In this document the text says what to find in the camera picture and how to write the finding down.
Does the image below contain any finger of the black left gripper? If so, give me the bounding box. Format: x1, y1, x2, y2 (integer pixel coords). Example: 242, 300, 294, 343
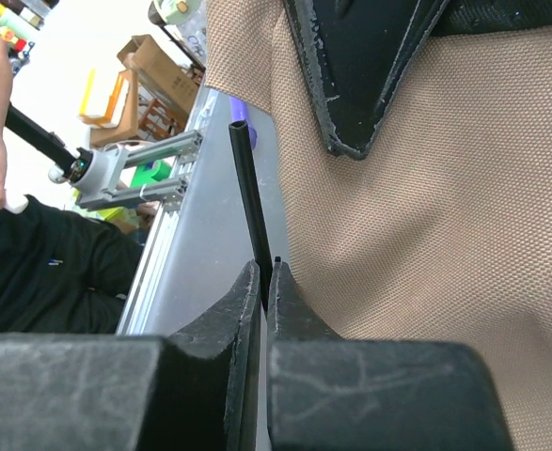
284, 0, 448, 161

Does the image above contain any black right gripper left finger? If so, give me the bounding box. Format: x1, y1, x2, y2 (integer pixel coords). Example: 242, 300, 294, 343
0, 262, 260, 450

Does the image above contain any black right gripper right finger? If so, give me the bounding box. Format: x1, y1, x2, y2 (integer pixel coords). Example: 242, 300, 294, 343
267, 261, 513, 450

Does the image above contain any black tent pole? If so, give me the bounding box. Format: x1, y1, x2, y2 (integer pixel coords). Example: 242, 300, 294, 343
229, 120, 273, 312

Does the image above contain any tan and black pet tent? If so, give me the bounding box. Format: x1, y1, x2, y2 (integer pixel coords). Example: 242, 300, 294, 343
207, 1, 552, 450

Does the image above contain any aluminium frame rail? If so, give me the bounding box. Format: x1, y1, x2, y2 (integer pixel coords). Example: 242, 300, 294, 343
73, 86, 216, 334

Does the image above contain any cardboard box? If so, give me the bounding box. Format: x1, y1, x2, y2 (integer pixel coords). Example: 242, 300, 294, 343
89, 35, 198, 148

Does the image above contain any green plastic part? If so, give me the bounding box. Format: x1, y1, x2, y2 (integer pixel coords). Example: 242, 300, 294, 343
131, 160, 171, 187

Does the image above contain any person in black shirt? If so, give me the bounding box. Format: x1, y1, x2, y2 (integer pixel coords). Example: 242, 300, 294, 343
0, 38, 143, 334

